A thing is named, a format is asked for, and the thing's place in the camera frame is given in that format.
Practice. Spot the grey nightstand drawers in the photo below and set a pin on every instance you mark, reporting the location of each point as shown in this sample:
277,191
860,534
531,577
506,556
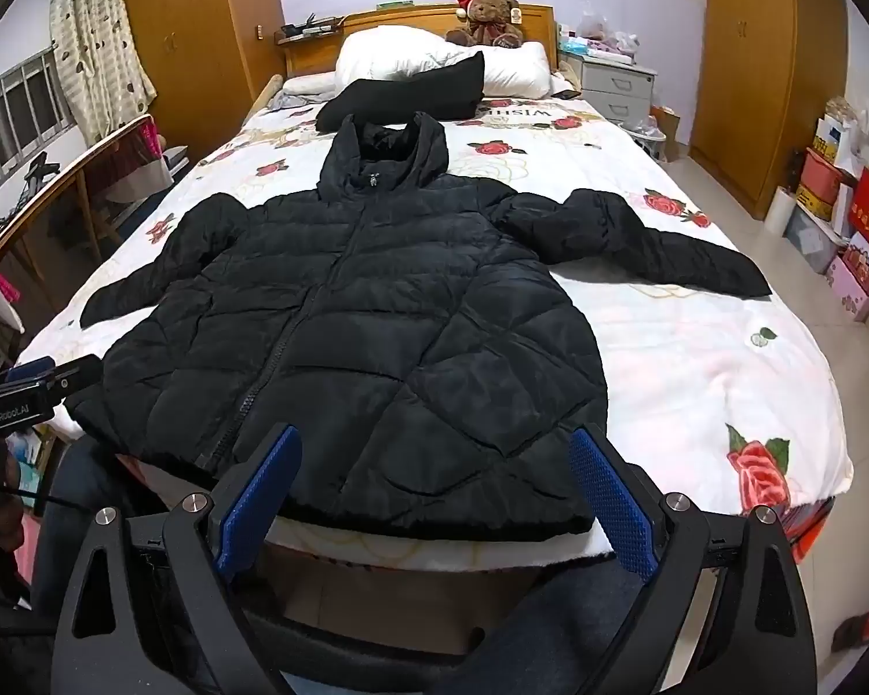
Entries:
615,83

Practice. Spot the patterned cream curtain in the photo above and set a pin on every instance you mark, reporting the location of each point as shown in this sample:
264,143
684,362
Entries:
94,36

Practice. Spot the white duvet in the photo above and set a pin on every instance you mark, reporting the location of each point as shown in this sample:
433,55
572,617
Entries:
405,58

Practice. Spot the black folded cloth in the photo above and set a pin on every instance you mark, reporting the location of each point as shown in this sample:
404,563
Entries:
420,94

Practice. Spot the wooden desk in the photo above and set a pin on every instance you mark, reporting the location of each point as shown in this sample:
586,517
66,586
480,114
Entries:
25,211

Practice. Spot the wooden wardrobe beside curtain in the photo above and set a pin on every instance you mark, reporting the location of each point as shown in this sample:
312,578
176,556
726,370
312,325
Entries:
188,51

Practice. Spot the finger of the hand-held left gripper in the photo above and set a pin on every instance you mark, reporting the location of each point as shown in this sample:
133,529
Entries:
72,376

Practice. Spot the red plastic bin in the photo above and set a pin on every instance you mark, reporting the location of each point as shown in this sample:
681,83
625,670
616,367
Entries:
825,177

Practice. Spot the pink floral box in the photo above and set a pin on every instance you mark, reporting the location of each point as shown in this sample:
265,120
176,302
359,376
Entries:
854,279

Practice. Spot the white laundry basket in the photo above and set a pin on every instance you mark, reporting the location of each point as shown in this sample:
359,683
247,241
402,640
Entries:
652,139

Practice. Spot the barred window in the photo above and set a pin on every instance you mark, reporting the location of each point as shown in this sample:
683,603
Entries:
14,116

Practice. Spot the brown teddy bear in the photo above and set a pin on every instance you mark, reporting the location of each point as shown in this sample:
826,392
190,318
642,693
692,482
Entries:
489,14

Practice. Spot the nightstand clutter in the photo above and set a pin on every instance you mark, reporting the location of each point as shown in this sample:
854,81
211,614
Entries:
594,36

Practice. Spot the wooden wardrobe with hanging bag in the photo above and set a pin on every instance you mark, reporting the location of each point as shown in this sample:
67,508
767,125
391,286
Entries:
753,87

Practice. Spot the headboard shelf clutter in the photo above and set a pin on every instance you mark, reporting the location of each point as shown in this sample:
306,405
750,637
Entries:
311,29

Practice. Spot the grey cloth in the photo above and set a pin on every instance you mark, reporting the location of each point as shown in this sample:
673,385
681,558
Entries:
293,101

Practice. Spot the bed with floral sheet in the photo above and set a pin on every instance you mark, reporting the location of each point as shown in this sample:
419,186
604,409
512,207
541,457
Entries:
695,376

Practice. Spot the wooden headboard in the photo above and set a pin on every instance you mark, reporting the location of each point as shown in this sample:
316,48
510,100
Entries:
405,18

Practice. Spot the clear storage box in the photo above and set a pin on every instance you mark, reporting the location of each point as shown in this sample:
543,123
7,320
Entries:
811,242

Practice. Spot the person's dark pants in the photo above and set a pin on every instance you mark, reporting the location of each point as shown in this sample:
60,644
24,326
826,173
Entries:
80,521

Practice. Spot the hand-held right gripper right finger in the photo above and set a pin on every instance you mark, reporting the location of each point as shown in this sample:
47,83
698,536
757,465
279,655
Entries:
612,507

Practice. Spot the black puffer jacket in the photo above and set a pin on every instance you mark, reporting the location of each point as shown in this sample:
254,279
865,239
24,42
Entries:
405,304

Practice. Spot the pink striped cloth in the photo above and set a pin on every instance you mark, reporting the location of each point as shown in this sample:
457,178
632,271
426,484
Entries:
141,159

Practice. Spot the small white pillow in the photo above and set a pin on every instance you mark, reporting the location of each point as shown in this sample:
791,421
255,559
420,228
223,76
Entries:
308,83

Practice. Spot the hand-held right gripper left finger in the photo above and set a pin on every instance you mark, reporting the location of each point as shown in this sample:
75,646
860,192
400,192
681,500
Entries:
257,499

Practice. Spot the white paper bags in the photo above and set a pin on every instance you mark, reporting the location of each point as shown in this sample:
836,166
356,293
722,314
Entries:
840,127

